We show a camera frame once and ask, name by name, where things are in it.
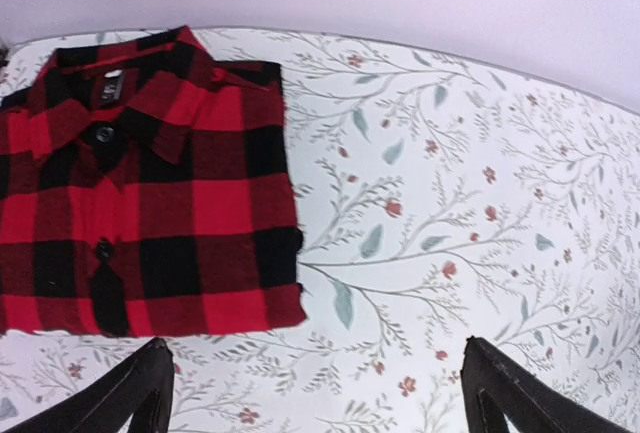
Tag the red black plaid shirt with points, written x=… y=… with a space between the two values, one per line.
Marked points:
x=145 y=192

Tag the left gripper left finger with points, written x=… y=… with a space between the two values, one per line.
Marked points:
x=138 y=392

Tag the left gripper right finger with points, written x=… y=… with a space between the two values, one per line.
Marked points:
x=500 y=395

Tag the floral patterned table cloth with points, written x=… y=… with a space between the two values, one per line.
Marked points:
x=440 y=199

